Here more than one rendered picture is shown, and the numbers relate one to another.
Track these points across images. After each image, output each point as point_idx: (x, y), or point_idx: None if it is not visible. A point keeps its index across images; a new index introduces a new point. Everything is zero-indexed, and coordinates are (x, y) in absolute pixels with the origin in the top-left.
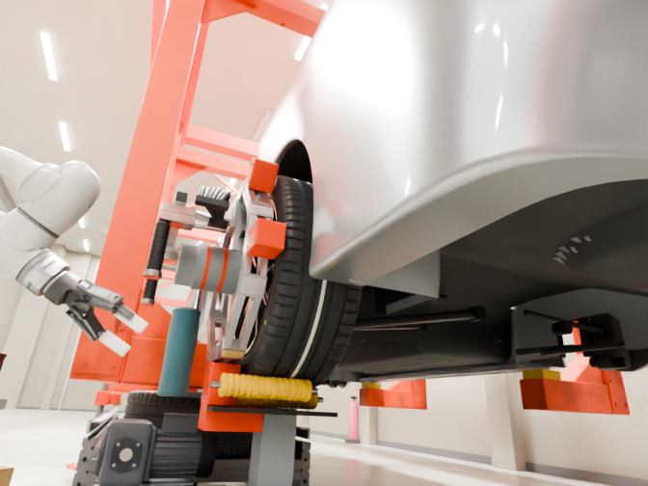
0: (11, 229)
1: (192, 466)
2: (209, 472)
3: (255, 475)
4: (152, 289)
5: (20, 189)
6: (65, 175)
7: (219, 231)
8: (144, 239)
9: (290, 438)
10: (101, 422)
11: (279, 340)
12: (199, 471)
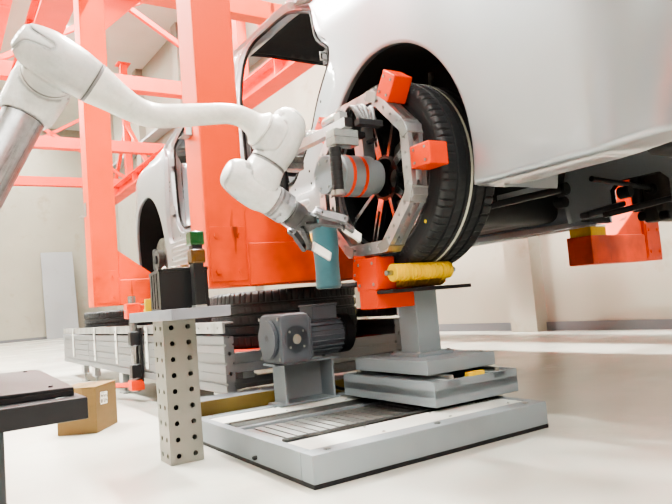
0: (264, 174)
1: (340, 342)
2: (352, 345)
3: (412, 337)
4: None
5: (261, 140)
6: (290, 124)
7: None
8: (233, 144)
9: (434, 307)
10: (232, 322)
11: (438, 234)
12: (344, 345)
